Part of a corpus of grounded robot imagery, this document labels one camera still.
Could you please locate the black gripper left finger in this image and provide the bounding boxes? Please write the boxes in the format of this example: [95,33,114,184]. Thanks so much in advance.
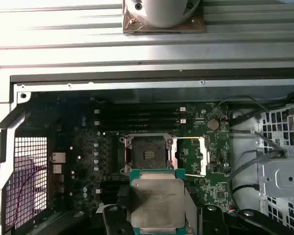
[26,205,133,235]

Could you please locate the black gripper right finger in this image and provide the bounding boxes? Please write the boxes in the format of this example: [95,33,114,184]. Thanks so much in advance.
[199,204,294,235]

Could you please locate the CPU with silver top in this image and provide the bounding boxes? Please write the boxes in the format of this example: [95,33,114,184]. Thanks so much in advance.
[128,168,187,235]

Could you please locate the metal CPU socket cover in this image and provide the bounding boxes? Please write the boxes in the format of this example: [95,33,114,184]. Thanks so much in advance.
[172,136,208,177]

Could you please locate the CPU socket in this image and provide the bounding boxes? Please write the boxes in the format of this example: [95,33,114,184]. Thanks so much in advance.
[119,133,179,177]

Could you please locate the black RAM slot white clips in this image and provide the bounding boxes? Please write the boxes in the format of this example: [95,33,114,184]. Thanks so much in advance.
[94,107,186,115]
[94,118,186,126]

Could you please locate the green motherboard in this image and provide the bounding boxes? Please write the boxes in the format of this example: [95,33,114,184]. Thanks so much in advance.
[25,94,236,221]

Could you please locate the grey metal disk bay cage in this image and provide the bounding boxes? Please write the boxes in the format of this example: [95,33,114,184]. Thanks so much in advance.
[256,104,294,232]

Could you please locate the silver coin cell battery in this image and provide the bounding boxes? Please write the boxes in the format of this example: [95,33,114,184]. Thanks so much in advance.
[206,118,220,131]

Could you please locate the black and grey PC case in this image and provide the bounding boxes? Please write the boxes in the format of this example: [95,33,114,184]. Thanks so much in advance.
[0,70,294,235]

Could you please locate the black curved cable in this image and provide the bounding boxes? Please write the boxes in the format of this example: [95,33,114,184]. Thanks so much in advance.
[231,183,259,197]

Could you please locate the grey round cable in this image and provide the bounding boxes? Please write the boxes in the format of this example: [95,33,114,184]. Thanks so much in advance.
[226,148,285,213]

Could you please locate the black flat cable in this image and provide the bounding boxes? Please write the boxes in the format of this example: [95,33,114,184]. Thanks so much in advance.
[229,111,287,157]

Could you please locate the thin black wire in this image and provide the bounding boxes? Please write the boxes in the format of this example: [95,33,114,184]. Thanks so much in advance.
[215,96,288,157]

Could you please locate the square brown base plate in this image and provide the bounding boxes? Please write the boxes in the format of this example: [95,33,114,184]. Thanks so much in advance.
[122,0,207,34]

